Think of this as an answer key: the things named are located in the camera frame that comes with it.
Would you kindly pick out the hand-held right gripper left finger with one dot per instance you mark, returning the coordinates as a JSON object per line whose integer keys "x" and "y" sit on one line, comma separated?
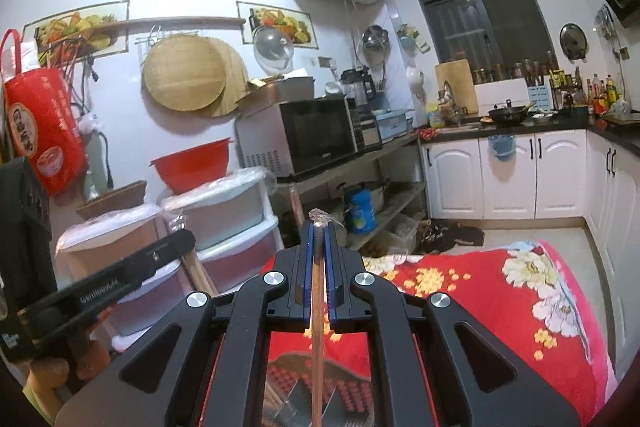
{"x": 310, "y": 267}

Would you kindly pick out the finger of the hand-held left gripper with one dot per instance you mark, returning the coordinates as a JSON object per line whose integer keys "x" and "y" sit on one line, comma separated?
{"x": 160, "y": 252}

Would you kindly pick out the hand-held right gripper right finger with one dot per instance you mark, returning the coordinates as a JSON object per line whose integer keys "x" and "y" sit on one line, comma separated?
{"x": 329, "y": 267}

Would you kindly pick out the plastic-wrapped chopstick pair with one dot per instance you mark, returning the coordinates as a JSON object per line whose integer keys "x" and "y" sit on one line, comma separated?
{"x": 317, "y": 357}

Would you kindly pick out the black lattice chopstick holder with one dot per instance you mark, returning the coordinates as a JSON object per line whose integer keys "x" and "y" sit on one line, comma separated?
{"x": 350, "y": 397}

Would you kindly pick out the person's left hand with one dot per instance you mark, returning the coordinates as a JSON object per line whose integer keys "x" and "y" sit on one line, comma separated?
{"x": 47, "y": 377}

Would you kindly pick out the blue plastic canister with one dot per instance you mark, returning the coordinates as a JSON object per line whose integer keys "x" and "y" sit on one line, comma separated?
{"x": 361, "y": 214}

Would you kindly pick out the steel cooking pot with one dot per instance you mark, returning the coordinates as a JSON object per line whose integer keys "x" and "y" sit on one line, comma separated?
{"x": 367, "y": 194}

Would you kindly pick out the red plastic basin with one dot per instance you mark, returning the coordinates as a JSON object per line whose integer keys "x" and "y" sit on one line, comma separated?
{"x": 192, "y": 167}

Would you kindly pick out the red shopping bag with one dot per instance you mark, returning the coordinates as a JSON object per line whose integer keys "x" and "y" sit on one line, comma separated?
{"x": 45, "y": 132}

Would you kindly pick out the metal shelf table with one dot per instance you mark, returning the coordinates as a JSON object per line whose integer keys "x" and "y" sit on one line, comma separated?
{"x": 350, "y": 159}

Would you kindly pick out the dark shoes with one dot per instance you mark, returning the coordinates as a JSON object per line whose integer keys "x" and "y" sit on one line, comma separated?
{"x": 450, "y": 237}

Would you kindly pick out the silver microwave oven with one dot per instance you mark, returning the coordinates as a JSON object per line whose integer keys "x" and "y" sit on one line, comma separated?
{"x": 310, "y": 134}

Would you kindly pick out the red floral blanket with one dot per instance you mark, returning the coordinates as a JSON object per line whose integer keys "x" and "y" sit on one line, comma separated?
{"x": 475, "y": 307}

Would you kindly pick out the light blue container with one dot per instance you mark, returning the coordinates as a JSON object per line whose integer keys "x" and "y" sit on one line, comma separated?
{"x": 392, "y": 122}

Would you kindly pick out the round bamboo tray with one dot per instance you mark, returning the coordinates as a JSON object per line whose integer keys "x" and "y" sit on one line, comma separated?
{"x": 235, "y": 77}
{"x": 182, "y": 72}

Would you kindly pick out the black electric kettle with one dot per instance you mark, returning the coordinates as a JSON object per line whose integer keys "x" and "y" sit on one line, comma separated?
{"x": 357, "y": 87}

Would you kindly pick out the white kitchen cabinets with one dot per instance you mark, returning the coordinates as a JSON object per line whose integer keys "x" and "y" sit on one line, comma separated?
{"x": 505, "y": 177}

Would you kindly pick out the glass pot lid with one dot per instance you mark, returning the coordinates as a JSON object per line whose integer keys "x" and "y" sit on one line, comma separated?
{"x": 272, "y": 49}

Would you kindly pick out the wooden cutting board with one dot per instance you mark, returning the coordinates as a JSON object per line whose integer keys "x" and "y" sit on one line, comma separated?
{"x": 457, "y": 79}

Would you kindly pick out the steel pot lid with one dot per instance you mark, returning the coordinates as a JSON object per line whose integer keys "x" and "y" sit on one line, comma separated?
{"x": 375, "y": 42}

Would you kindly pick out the black wok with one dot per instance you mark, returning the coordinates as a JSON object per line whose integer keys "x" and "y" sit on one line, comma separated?
{"x": 507, "y": 114}

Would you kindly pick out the long wooden rod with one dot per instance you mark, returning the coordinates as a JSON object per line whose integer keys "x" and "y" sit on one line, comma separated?
{"x": 200, "y": 20}

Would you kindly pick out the white storage box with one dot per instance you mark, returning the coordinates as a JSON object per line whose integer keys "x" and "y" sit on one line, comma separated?
{"x": 500, "y": 94}

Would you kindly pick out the blue perforated utensil rack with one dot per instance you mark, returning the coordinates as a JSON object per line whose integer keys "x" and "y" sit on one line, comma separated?
{"x": 540, "y": 97}

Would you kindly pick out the row of spice jars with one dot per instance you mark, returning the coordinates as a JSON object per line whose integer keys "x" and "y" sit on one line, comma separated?
{"x": 520, "y": 69}

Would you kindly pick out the row of sauce bottles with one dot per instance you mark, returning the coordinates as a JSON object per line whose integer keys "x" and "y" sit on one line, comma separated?
{"x": 602, "y": 94}

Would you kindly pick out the dark pot lid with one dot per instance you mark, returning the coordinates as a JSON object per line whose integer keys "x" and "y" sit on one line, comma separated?
{"x": 573, "y": 41}

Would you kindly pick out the food wall poster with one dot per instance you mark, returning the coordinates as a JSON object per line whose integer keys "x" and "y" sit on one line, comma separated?
{"x": 280, "y": 24}
{"x": 80, "y": 29}

